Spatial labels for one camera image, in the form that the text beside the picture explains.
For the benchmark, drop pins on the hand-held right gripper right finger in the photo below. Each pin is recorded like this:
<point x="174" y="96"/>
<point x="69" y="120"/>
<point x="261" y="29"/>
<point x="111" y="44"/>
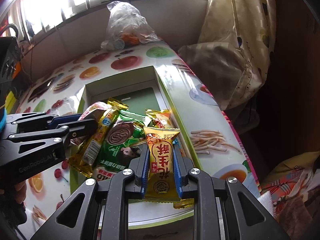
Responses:
<point x="178" y="175"/>

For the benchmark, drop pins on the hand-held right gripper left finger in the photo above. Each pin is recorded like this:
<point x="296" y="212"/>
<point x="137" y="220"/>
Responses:
<point x="145" y="175"/>

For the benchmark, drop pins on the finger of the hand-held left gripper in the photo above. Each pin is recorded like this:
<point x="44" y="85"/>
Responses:
<point x="60" y="120"/>
<point x="80" y="127"/>

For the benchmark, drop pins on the long gold snack packet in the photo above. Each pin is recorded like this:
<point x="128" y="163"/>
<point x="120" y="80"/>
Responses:
<point x="92" y="145"/>

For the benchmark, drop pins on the small gold peanut packet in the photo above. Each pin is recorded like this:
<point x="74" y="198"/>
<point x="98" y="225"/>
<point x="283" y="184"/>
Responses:
<point x="161" y="160"/>

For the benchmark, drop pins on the red and white snack packet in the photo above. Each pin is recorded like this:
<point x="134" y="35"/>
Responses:
<point x="93" y="108"/>

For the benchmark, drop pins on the green chocolate wafer packet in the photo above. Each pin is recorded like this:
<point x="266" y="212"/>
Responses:
<point x="120" y="150"/>

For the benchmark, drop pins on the green cardboard box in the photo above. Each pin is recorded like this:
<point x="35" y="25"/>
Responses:
<point x="140" y="97"/>

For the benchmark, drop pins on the person's left hand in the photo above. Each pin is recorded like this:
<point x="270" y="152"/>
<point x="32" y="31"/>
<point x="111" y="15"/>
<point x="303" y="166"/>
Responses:
<point x="21" y="191"/>

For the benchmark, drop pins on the black phone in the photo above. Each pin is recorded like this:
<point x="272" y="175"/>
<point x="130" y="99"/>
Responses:
<point x="40" y="91"/>

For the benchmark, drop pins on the yellow-green box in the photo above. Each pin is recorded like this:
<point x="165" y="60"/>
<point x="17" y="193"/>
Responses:
<point x="10" y="101"/>

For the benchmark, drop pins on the food print tablecloth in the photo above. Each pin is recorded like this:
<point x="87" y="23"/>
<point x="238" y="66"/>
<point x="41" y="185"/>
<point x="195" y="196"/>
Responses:
<point x="190" y="105"/>

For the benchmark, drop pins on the black electronic device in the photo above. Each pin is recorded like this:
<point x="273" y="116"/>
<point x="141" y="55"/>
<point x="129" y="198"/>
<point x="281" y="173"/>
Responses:
<point x="7" y="55"/>

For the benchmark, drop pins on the white foam sheet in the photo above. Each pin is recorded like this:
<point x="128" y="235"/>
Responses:
<point x="265" y="197"/>

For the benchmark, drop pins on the clear plastic bag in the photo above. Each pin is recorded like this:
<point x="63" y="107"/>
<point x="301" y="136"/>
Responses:
<point x="125" y="22"/>

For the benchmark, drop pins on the yellow pillow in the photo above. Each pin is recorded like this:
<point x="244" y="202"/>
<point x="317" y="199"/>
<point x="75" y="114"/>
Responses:
<point x="292" y="162"/>

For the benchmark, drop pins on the colourful plaid blanket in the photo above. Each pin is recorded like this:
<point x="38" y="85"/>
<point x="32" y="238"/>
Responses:
<point x="295" y="205"/>

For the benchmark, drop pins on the cream patterned curtain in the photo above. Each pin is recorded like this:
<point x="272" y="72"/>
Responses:
<point x="237" y="42"/>

